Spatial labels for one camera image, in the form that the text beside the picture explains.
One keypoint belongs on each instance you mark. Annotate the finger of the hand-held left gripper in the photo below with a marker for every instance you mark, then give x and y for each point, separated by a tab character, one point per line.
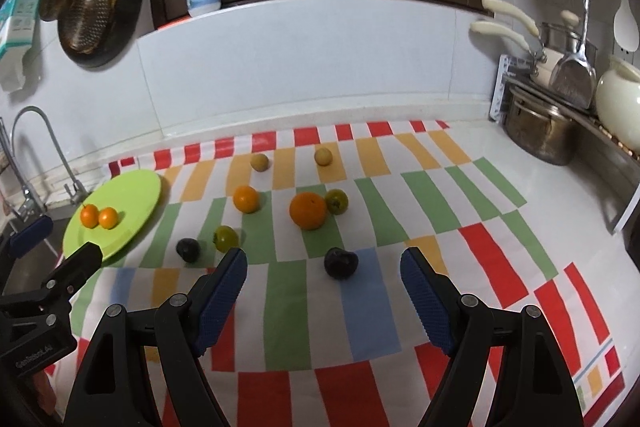
32	234
80	264

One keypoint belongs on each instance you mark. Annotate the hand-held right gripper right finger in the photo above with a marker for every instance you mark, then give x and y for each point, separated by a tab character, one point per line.
425	302

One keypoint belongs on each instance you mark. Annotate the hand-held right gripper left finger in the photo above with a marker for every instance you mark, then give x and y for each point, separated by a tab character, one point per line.
225	302

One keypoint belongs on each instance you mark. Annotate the small orange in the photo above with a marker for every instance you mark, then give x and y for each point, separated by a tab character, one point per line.
107	218
89	216

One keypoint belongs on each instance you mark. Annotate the green tomato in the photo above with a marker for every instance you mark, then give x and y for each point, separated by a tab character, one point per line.
226	238
337	201

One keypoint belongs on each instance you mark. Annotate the small dark plum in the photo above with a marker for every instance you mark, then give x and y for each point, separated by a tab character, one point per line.
188	250

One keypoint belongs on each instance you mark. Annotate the green plate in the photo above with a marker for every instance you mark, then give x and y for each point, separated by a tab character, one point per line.
125	202

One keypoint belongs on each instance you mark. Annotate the large dark plum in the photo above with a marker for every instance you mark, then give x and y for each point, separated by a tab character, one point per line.
340	262

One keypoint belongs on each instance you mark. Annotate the medium orange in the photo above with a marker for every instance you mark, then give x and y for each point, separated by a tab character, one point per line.
246	199

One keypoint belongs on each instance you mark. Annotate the large orange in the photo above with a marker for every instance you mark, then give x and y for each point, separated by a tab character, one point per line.
308	210

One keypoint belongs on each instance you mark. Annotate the yellow round fruit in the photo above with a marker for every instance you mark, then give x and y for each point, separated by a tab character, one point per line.
259	162
323	156

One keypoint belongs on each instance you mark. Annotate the steel sink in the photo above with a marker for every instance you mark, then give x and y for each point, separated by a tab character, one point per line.
56	234

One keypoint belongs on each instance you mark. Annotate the colourful checked cloth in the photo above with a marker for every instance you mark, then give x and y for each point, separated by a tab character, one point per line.
300	307

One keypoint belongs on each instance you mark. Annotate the tall chrome faucet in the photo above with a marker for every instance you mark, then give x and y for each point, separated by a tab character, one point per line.
60	147

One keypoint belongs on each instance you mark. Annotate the large steel pot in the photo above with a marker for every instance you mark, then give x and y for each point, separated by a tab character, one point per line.
540	132

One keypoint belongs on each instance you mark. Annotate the steel dish rack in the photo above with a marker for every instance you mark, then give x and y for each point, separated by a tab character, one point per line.
600	157

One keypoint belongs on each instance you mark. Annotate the teal white tissue package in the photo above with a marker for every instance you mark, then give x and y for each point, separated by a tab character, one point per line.
22	7

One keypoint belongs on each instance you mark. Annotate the white perforated board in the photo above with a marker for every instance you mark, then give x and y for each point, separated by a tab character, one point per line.
501	87

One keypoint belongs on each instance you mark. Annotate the brown glass lid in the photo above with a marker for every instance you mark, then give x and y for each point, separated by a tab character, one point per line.
85	12

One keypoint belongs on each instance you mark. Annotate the steel spatula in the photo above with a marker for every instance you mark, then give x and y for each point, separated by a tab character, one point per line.
575	77

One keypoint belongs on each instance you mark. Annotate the cream ceramic jar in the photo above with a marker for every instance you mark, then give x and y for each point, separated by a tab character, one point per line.
620	102

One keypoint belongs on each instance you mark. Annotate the white rice paddle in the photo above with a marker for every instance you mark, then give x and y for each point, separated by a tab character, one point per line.
627	22

